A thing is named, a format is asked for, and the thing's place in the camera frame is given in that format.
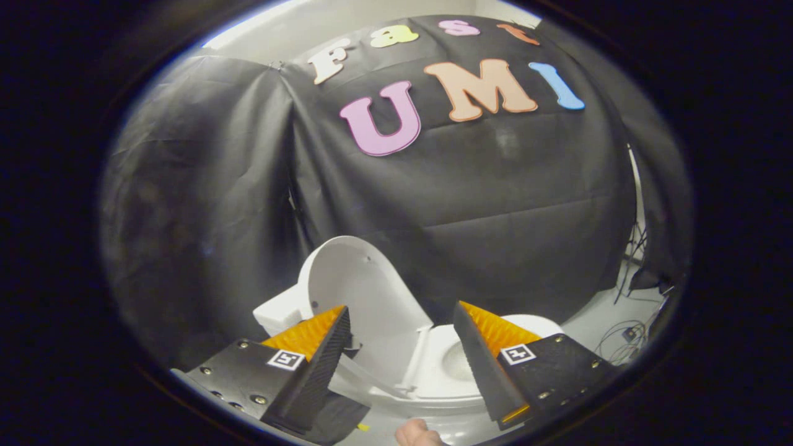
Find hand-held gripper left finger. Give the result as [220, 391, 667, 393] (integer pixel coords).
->
[186, 305, 352, 434]

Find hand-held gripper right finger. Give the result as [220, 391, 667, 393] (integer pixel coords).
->
[453, 302, 617, 430]

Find white toilet lid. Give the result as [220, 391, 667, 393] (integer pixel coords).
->
[297, 235, 434, 392]

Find white toilet bowl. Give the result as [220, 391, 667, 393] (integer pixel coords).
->
[327, 353, 496, 429]

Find black backdrop cloth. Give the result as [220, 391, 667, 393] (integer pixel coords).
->
[99, 15, 693, 372]

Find tangled floor cables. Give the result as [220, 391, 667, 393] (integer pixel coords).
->
[594, 319, 652, 367]

